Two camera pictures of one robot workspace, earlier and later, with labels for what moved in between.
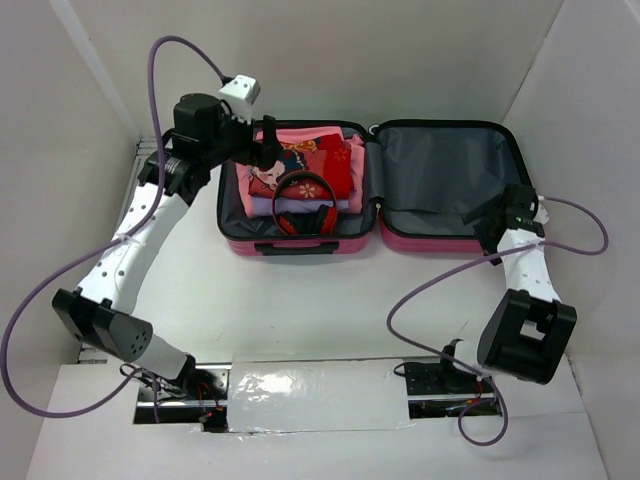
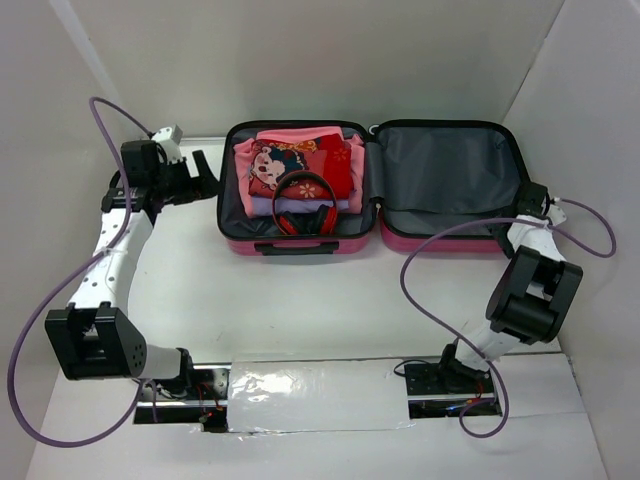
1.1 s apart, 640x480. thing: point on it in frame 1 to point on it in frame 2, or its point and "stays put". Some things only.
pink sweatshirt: x=303 y=134 stays put
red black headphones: x=320 y=222 stays put
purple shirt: x=262 y=206 stays put
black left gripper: x=250 y=156 to x=192 y=190
